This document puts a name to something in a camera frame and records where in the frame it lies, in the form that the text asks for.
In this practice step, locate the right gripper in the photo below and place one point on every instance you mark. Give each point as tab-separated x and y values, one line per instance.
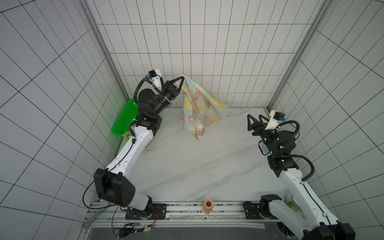
260	128

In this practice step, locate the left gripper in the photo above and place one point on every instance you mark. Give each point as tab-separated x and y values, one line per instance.
171	88

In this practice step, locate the pastel floral skirt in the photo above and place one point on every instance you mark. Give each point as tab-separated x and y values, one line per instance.
200	108

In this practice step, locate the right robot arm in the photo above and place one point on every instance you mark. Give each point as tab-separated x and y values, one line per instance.
315	221

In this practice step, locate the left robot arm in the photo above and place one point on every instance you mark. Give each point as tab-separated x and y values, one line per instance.
113	183

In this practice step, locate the green plastic basket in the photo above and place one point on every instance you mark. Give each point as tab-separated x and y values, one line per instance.
125	119

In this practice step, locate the green lemon print skirt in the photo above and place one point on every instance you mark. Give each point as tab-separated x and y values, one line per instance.
139	140

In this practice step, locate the right electronics board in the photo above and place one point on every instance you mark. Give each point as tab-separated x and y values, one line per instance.
286	231

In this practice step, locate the electronics board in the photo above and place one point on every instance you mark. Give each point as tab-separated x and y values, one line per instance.
128	229
286	231

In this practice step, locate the left electronics board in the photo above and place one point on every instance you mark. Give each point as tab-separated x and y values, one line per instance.
128	229

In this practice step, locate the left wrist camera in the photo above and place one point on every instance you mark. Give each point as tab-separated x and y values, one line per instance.
155	78

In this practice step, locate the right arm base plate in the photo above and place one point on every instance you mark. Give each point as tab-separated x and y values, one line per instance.
253	211

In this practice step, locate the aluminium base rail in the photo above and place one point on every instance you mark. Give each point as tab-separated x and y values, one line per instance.
179	214

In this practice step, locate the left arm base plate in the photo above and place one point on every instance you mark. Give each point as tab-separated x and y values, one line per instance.
157	211

